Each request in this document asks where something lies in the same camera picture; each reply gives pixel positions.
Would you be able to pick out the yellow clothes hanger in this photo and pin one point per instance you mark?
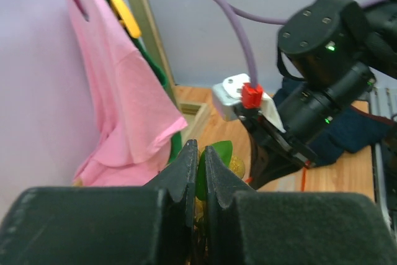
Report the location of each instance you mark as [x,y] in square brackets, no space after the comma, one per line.
[125,17]

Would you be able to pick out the green shirt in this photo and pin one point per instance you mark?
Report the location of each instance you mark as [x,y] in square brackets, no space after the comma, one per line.
[139,44]

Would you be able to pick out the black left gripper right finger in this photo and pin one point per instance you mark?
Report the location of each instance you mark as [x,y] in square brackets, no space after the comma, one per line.
[299,228]

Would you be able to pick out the clear zip top bag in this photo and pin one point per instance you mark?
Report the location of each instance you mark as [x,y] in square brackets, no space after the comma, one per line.
[294,182]

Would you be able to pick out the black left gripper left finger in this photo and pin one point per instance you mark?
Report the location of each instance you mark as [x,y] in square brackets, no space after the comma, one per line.
[151,224]

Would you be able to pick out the pink shirt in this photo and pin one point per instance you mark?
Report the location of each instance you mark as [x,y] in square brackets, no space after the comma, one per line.
[140,127]

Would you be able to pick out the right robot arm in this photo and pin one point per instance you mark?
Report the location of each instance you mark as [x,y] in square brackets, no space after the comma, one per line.
[331,49]

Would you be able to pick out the longan fruit bunch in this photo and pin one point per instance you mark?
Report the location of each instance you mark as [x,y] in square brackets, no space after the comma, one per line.
[219,176]

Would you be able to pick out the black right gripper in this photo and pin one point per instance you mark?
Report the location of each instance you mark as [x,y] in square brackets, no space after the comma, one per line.
[304,114]

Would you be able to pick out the dark navy cloth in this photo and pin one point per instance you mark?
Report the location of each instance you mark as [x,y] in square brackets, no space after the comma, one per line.
[351,131]

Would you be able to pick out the wooden clothes rack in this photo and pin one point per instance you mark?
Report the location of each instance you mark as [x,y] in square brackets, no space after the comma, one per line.
[193,102]

